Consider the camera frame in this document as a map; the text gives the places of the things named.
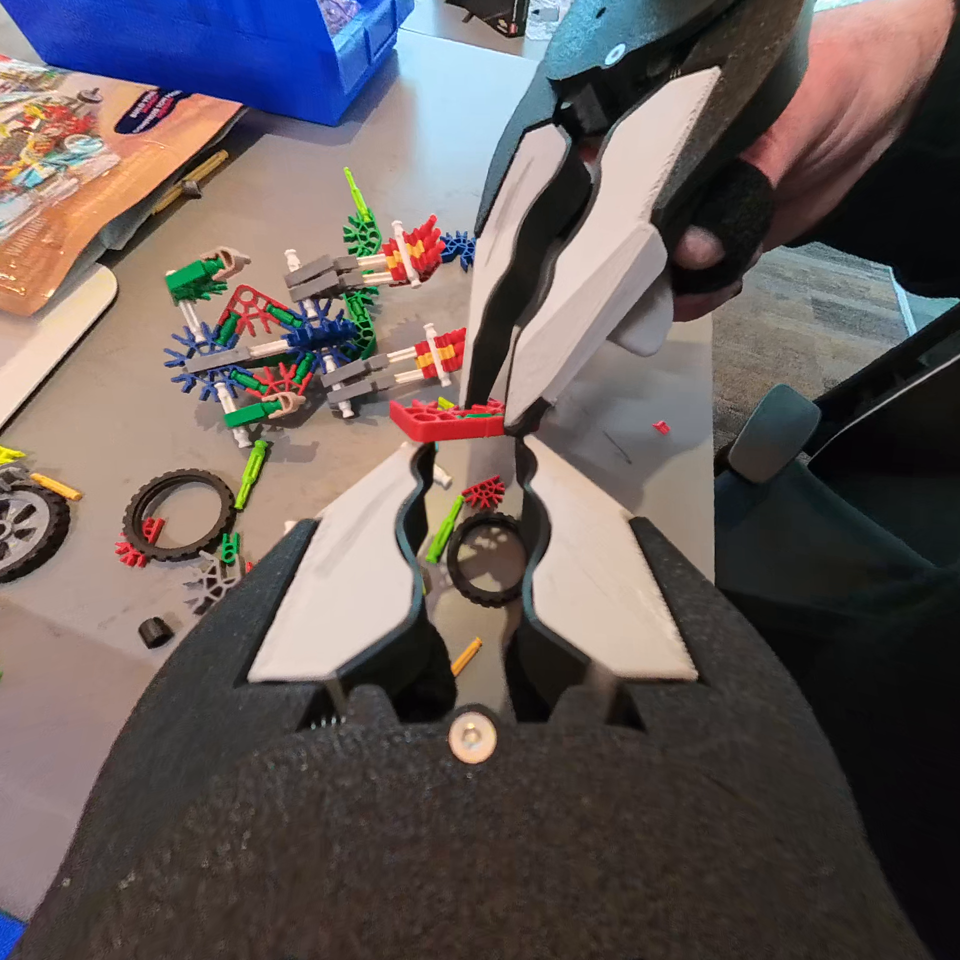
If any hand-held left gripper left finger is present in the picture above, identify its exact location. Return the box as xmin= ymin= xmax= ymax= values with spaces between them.
xmin=246 ymin=441 xmax=459 ymax=723

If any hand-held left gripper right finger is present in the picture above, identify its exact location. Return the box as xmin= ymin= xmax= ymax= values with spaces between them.
xmin=502 ymin=435 xmax=700 ymax=723

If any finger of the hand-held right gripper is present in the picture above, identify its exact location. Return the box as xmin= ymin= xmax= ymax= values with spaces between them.
xmin=459 ymin=123 xmax=595 ymax=412
xmin=504 ymin=66 xmax=723 ymax=436

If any grey snowflake connector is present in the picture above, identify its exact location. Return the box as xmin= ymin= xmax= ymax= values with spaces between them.
xmin=183 ymin=551 xmax=246 ymax=616

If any light green rod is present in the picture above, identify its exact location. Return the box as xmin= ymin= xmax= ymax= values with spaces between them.
xmin=234 ymin=438 xmax=270 ymax=512
xmin=425 ymin=495 xmax=466 ymax=566

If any multicolour construction toy model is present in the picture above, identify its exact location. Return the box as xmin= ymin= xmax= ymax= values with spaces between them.
xmin=163 ymin=213 xmax=470 ymax=450

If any person's right forearm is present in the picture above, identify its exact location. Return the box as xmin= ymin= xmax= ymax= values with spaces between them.
xmin=783 ymin=0 xmax=960 ymax=305

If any person's right hand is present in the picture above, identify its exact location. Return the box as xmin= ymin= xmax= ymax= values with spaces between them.
xmin=671 ymin=0 xmax=948 ymax=324

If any black tyre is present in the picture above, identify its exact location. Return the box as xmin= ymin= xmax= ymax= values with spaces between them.
xmin=123 ymin=468 xmax=236 ymax=564
xmin=446 ymin=513 xmax=528 ymax=609

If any black toy car box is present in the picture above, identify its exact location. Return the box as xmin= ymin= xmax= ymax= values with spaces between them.
xmin=446 ymin=0 xmax=535 ymax=39

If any small red connector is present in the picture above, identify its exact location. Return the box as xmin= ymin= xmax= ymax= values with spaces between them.
xmin=114 ymin=516 xmax=167 ymax=568

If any clear plastic bag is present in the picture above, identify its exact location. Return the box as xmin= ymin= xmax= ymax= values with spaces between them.
xmin=318 ymin=0 xmax=393 ymax=35

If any dull yellow rod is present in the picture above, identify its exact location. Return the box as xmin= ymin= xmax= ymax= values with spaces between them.
xmin=153 ymin=150 xmax=231 ymax=216

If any grey spoked wheel with tyre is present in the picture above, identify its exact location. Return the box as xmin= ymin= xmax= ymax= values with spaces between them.
xmin=0 ymin=465 xmax=72 ymax=585

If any blue plastic storage bin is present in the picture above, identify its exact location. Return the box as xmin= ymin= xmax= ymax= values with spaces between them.
xmin=22 ymin=0 xmax=415 ymax=127

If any orange toy set package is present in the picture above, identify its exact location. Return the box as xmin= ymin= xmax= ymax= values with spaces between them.
xmin=0 ymin=56 xmax=249 ymax=316

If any green connector chain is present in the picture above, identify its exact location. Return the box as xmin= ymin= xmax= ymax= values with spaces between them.
xmin=341 ymin=166 xmax=385 ymax=363

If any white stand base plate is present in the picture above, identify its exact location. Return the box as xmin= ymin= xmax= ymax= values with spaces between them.
xmin=0 ymin=266 xmax=120 ymax=430

